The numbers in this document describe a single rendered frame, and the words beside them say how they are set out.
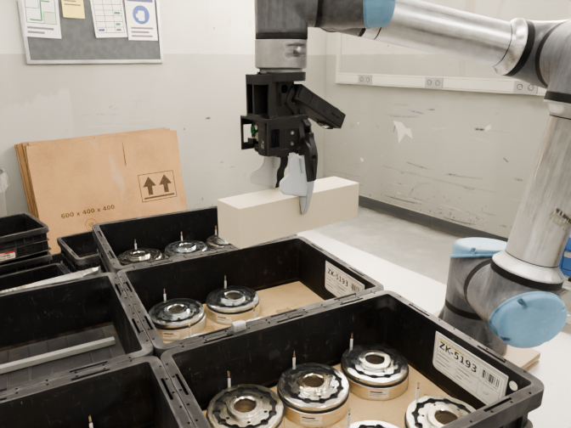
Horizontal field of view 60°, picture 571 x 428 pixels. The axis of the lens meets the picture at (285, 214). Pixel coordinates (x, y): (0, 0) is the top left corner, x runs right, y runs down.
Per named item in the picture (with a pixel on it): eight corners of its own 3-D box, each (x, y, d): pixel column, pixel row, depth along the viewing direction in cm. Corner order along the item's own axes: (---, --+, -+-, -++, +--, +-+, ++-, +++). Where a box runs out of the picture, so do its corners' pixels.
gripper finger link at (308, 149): (293, 183, 75) (284, 127, 75) (302, 182, 76) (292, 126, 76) (313, 181, 72) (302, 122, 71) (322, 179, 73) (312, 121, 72)
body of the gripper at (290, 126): (240, 154, 75) (237, 71, 71) (285, 147, 80) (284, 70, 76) (269, 161, 69) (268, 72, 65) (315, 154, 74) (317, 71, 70)
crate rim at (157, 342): (300, 244, 110) (300, 234, 109) (387, 300, 85) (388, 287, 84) (115, 282, 92) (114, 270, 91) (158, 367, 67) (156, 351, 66)
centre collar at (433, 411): (446, 403, 66) (446, 400, 66) (474, 427, 62) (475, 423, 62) (418, 415, 64) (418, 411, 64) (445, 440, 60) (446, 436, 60)
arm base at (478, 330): (454, 315, 115) (459, 277, 112) (518, 342, 105) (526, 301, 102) (417, 339, 105) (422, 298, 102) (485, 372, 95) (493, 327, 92)
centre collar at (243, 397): (253, 391, 69) (253, 388, 69) (269, 413, 65) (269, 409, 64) (221, 403, 66) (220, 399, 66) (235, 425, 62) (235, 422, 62)
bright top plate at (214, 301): (249, 284, 102) (249, 282, 102) (265, 306, 93) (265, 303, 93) (201, 293, 98) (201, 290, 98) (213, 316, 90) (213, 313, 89)
